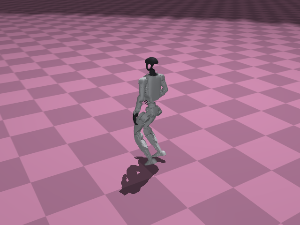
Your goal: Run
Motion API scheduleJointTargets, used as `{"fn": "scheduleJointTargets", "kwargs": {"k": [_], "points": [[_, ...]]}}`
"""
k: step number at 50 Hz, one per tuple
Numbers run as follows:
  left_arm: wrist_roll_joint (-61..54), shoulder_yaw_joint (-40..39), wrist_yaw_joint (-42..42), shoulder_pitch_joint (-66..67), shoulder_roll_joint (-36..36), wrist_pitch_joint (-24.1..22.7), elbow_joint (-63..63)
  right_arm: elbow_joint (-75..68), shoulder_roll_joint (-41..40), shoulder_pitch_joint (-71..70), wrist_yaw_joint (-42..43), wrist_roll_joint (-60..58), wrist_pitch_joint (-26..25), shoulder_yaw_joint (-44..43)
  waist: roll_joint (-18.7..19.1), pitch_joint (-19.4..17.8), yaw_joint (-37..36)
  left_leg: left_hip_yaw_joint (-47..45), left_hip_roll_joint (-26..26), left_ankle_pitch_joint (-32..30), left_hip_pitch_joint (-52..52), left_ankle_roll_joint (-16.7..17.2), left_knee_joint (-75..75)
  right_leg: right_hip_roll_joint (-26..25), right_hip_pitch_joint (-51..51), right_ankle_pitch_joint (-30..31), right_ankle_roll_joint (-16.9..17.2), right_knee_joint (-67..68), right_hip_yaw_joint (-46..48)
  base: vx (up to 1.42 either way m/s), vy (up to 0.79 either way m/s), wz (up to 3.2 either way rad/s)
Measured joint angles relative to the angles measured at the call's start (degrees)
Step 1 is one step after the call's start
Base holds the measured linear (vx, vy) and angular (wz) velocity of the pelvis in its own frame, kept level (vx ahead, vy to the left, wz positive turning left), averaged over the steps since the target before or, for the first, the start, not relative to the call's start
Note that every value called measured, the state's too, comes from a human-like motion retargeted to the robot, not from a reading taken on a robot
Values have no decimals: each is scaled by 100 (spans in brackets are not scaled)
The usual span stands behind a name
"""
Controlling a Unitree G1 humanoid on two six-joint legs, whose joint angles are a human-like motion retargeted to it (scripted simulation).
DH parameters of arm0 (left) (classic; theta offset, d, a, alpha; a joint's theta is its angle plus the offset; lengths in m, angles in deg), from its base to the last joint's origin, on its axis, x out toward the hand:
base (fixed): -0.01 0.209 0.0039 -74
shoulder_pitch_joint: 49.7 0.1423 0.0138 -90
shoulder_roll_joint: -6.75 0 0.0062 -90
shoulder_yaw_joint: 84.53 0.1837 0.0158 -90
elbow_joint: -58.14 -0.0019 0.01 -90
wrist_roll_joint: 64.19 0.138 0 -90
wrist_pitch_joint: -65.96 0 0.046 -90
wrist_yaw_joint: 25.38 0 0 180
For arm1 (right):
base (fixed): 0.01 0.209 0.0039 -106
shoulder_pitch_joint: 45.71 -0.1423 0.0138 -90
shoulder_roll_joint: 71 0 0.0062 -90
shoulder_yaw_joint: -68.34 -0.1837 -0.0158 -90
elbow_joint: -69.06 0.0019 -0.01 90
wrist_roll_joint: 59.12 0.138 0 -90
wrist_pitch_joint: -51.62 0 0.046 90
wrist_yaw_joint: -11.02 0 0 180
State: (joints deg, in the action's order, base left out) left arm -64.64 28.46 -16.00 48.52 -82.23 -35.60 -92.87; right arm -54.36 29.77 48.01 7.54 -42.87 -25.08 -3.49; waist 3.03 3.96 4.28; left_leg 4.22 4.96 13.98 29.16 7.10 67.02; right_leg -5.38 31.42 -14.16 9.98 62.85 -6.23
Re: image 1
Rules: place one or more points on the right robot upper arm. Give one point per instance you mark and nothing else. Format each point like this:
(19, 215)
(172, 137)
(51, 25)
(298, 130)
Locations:
(163, 84)

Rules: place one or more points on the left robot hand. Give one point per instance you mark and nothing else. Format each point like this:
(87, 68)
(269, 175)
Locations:
(134, 118)

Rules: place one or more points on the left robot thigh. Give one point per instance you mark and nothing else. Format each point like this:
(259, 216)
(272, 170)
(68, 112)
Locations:
(141, 120)

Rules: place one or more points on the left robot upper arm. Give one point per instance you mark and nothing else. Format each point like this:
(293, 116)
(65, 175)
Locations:
(142, 82)

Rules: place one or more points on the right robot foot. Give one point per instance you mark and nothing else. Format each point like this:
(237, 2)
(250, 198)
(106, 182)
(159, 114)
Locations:
(162, 153)

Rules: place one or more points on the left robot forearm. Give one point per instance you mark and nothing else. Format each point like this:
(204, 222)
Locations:
(138, 106)

